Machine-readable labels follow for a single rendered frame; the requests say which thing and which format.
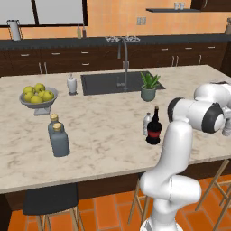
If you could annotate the wooden leg stool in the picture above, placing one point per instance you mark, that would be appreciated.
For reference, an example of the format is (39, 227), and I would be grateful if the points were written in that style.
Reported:
(139, 198)
(218, 189)

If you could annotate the dark brown wall cupboard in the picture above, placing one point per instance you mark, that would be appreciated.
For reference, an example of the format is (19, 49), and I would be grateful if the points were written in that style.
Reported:
(212, 5)

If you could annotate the brown bottle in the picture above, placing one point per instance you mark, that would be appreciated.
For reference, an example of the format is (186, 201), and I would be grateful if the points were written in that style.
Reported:
(84, 32)

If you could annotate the white soap dispenser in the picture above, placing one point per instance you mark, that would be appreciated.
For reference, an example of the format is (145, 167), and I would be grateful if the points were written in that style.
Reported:
(71, 84)

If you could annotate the grey wall outlet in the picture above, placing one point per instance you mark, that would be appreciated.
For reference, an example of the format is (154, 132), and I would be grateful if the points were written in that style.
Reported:
(141, 21)

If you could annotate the grey glass bottle with cork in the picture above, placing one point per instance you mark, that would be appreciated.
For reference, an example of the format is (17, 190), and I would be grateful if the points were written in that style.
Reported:
(60, 143)
(53, 126)

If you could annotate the dark sink basin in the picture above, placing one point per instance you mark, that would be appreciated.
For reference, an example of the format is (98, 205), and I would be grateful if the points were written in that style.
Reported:
(105, 82)

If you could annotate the grey tap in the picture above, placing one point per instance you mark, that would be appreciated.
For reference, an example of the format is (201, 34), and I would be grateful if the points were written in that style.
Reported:
(124, 64)

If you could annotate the white cup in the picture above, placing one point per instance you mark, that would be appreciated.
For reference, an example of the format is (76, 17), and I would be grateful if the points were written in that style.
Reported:
(176, 5)
(182, 5)

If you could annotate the dark brown cupboard run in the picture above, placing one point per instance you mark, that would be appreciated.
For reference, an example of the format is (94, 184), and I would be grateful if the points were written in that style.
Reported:
(90, 57)

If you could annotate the pale green bottle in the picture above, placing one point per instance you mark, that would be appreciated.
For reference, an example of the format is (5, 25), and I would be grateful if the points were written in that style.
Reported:
(79, 32)

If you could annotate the dark bottle with red label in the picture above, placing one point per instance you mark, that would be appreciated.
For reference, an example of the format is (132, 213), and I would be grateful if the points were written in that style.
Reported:
(154, 129)

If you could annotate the black seat stool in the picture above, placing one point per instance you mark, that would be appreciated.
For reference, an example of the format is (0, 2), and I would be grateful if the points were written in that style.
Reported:
(51, 200)

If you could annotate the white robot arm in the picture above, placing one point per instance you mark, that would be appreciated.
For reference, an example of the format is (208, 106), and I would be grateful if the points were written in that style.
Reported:
(177, 144)

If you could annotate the dark wall shelf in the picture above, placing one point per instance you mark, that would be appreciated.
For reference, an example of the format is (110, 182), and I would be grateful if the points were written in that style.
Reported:
(173, 10)

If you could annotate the clear plastic bottle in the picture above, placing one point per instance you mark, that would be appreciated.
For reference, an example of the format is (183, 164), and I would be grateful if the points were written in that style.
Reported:
(146, 122)

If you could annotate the green plant in grey pot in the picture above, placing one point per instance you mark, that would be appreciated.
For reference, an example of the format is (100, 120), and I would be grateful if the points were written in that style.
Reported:
(149, 87)

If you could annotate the grey fruit bowl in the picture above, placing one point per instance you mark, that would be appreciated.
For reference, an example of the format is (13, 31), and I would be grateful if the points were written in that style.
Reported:
(38, 105)

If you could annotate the window with dark frame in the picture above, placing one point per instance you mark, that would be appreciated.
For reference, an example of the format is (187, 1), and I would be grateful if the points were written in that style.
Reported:
(42, 12)

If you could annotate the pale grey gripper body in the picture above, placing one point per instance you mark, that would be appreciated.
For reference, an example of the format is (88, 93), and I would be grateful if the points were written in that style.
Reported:
(227, 128)

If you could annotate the yellow-green apple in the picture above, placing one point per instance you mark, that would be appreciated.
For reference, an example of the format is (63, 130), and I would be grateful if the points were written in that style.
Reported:
(29, 89)
(28, 96)
(40, 93)
(39, 87)
(48, 95)
(36, 99)

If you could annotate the patterned hob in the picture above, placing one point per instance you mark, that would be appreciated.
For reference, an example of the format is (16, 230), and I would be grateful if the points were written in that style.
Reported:
(122, 39)

